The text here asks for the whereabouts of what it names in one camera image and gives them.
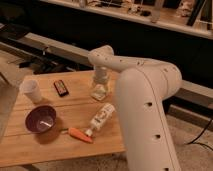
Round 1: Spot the white squeeze bottle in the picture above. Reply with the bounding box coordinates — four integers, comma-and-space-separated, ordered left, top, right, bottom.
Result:
85, 103, 115, 137

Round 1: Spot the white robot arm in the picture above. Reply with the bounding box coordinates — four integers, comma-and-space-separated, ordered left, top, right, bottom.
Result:
88, 45, 182, 171

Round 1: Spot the purple ceramic bowl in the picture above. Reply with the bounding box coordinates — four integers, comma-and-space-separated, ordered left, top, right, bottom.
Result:
25, 105, 56, 133

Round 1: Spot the black cable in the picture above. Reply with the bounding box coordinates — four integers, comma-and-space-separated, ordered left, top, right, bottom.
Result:
185, 117, 213, 152

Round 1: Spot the orange carrot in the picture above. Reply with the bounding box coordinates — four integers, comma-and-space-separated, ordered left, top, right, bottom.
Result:
61, 127, 93, 143

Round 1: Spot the black remote control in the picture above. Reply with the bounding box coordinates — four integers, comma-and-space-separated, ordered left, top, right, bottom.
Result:
54, 80, 69, 97

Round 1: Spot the wooden table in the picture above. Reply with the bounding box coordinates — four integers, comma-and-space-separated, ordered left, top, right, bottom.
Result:
0, 71, 124, 168

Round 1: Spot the white plastic cup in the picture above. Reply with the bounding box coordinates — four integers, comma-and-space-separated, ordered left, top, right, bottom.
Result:
19, 80, 42, 103

